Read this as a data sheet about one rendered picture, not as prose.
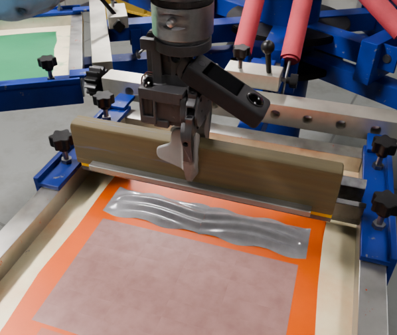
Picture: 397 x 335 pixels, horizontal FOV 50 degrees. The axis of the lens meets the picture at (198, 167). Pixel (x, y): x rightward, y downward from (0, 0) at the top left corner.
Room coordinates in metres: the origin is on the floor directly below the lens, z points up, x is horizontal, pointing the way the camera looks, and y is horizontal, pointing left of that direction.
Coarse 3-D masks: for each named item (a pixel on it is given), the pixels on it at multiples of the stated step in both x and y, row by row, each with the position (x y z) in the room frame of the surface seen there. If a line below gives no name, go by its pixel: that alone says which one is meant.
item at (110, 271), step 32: (160, 192) 0.61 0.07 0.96; (96, 224) 0.53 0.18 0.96; (128, 224) 0.53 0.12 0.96; (64, 256) 0.46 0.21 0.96; (96, 256) 0.46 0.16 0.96; (128, 256) 0.46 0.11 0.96; (160, 256) 0.46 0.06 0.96; (32, 288) 0.40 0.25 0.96; (64, 288) 0.40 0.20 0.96; (96, 288) 0.40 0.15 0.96; (128, 288) 0.40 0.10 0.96; (160, 288) 0.40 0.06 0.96; (32, 320) 0.34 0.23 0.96; (64, 320) 0.34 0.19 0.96; (96, 320) 0.34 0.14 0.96; (128, 320) 0.34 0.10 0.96
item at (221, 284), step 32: (288, 224) 0.53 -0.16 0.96; (320, 224) 0.53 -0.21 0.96; (192, 256) 0.46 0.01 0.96; (224, 256) 0.46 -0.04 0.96; (256, 256) 0.46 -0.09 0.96; (320, 256) 0.46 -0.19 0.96; (192, 288) 0.40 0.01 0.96; (224, 288) 0.40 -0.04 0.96; (256, 288) 0.40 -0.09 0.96; (288, 288) 0.40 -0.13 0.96; (160, 320) 0.34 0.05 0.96; (192, 320) 0.34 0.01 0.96; (224, 320) 0.34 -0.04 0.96; (256, 320) 0.34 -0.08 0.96; (288, 320) 0.34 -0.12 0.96
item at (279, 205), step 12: (96, 168) 0.54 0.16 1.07; (108, 168) 0.53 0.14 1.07; (120, 168) 0.53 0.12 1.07; (144, 180) 0.51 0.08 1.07; (156, 180) 0.50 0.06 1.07; (168, 180) 0.50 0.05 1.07; (180, 180) 0.50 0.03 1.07; (204, 192) 0.48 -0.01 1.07; (216, 192) 0.48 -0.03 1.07; (228, 192) 0.48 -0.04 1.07; (240, 192) 0.48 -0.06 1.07; (252, 204) 0.46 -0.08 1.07; (264, 204) 0.45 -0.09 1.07; (276, 204) 0.45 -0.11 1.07; (288, 204) 0.45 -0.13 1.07; (300, 204) 0.45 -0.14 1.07
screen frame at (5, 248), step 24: (264, 144) 0.73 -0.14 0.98; (288, 144) 0.72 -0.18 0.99; (312, 144) 0.72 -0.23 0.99; (336, 144) 0.72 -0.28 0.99; (360, 168) 0.66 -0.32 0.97; (48, 192) 0.57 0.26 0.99; (72, 192) 0.61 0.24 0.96; (24, 216) 0.51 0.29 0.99; (48, 216) 0.54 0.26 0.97; (0, 240) 0.46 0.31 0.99; (24, 240) 0.47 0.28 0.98; (0, 264) 0.42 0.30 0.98; (360, 264) 0.41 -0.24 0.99; (360, 288) 0.37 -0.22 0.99; (384, 288) 0.37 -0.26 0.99; (360, 312) 0.33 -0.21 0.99; (384, 312) 0.33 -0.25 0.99
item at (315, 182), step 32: (96, 128) 0.55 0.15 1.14; (128, 128) 0.55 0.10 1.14; (96, 160) 0.55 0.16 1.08; (128, 160) 0.53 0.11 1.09; (160, 160) 0.52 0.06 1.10; (224, 160) 0.49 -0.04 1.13; (256, 160) 0.47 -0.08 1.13; (288, 160) 0.47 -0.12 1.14; (320, 160) 0.47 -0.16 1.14; (256, 192) 0.47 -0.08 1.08; (288, 192) 0.46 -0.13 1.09; (320, 192) 0.44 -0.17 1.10
